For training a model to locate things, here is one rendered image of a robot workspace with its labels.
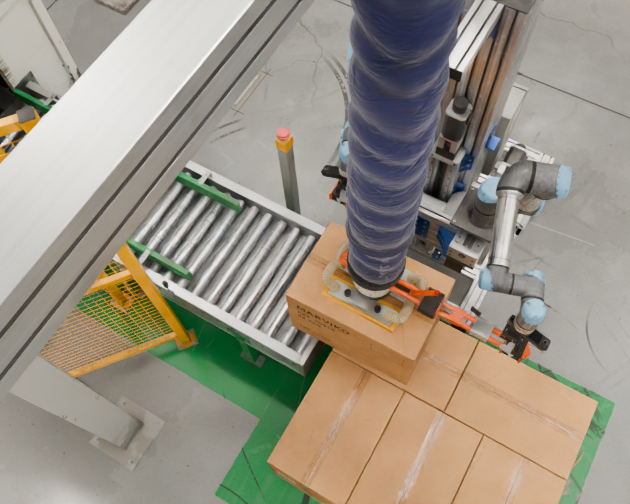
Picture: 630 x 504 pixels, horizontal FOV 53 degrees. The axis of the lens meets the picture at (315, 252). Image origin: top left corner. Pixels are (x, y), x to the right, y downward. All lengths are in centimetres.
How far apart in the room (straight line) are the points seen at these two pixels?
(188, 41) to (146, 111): 9
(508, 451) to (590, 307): 126
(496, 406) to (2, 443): 264
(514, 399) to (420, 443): 49
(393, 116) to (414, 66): 16
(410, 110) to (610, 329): 276
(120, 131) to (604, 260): 377
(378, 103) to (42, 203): 99
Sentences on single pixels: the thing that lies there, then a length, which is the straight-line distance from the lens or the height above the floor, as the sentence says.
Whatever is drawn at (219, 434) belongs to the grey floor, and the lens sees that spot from 364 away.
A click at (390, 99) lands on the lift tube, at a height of 240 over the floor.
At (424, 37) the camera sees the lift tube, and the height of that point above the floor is 259.
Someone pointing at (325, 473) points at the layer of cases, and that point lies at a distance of 301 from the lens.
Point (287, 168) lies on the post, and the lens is 330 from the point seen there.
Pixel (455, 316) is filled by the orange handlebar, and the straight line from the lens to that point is 250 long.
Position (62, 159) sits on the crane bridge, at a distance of 64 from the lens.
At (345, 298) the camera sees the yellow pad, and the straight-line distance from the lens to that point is 262.
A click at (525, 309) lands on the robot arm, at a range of 220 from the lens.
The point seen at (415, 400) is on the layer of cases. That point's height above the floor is 54.
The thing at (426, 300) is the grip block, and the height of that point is 122.
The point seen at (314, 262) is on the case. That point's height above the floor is 107.
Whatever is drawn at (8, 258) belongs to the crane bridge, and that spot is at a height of 305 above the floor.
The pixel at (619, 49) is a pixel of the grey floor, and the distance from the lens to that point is 523.
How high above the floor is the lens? 354
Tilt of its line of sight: 64 degrees down
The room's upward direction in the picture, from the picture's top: 5 degrees counter-clockwise
